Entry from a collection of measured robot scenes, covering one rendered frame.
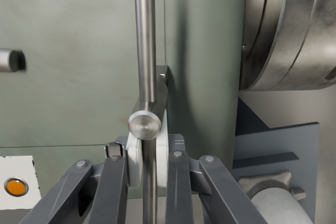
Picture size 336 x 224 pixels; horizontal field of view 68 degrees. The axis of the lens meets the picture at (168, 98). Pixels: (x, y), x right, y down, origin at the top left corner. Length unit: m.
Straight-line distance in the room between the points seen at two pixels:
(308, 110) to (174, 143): 1.75
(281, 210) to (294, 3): 0.64
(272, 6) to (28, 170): 0.35
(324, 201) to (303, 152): 1.37
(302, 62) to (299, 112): 1.53
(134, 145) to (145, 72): 0.05
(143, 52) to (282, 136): 0.84
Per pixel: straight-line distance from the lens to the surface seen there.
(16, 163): 0.35
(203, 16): 0.26
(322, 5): 0.33
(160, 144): 0.16
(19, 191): 0.37
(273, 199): 0.87
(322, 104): 1.94
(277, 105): 1.79
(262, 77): 0.36
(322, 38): 0.34
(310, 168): 1.08
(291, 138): 0.98
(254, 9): 0.35
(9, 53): 0.28
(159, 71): 0.24
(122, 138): 0.19
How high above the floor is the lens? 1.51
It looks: 72 degrees down
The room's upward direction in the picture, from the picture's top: 174 degrees clockwise
